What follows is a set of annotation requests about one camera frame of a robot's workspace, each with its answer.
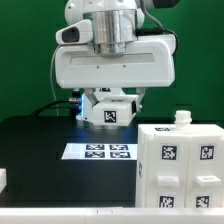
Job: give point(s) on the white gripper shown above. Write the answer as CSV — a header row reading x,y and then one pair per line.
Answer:
x,y
147,62

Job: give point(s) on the white cabinet top block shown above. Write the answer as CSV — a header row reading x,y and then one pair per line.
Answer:
x,y
116,110

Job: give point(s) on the white cabinet body box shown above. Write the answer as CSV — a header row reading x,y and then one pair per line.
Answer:
x,y
148,134

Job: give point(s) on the white door panel with tags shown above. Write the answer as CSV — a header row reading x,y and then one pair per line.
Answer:
x,y
170,169

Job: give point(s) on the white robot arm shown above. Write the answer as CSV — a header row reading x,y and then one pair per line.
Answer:
x,y
105,51

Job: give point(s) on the white tag sheet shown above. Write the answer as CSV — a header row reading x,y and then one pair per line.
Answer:
x,y
95,151

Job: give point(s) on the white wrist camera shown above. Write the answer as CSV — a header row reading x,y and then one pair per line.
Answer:
x,y
78,33

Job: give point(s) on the white table border rail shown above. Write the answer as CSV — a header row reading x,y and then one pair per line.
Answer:
x,y
112,215

